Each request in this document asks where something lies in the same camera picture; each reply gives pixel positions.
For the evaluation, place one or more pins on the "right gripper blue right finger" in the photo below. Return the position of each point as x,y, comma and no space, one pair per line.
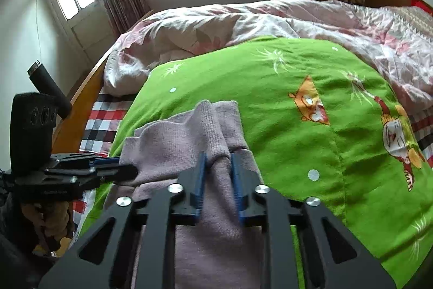
244,181

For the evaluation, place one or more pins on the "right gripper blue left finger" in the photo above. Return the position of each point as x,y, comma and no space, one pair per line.
189,209

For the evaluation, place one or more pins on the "red plaid bed sheet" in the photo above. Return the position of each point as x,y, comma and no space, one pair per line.
103,122

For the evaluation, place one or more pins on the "green cartoon blanket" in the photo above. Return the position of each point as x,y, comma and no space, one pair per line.
312,118

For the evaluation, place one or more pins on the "pink floral quilt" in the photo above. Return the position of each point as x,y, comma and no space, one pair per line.
395,41

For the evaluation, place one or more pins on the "red pillow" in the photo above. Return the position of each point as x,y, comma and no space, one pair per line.
422,5

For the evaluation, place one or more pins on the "wooden bed frame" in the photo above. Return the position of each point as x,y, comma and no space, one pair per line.
69,132

